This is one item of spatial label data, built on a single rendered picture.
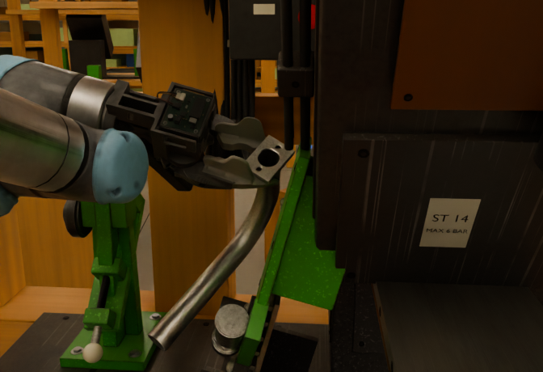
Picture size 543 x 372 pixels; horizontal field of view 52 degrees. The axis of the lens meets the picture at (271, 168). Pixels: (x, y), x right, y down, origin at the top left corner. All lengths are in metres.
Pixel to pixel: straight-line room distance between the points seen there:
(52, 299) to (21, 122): 0.74
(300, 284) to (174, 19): 0.51
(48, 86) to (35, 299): 0.60
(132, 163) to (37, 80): 0.18
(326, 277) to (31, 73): 0.41
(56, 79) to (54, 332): 0.49
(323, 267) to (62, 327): 0.57
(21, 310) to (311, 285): 0.70
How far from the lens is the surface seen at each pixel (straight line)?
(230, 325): 0.63
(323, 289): 0.62
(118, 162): 0.56
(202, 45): 0.93
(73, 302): 1.17
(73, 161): 0.54
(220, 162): 0.65
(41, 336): 1.03
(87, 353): 0.87
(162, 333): 0.72
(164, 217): 1.01
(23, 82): 0.71
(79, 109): 0.68
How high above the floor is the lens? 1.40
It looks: 14 degrees down
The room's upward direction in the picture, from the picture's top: straight up
